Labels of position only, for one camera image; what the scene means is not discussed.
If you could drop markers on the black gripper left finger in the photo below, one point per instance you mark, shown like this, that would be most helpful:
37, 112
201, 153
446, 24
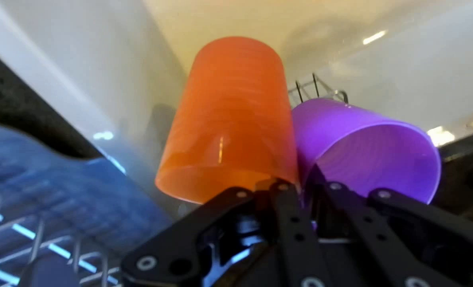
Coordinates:
293, 233

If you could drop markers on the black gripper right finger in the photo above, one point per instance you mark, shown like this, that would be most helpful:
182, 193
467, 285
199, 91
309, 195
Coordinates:
363, 228

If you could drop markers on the purple plastic cup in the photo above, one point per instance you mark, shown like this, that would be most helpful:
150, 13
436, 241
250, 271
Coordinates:
368, 153

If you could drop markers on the orange plastic cup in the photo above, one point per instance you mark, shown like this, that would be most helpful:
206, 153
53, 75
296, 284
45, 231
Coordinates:
229, 121

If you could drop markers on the stainless steel dish rack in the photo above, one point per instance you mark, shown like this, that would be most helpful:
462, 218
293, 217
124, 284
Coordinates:
61, 212

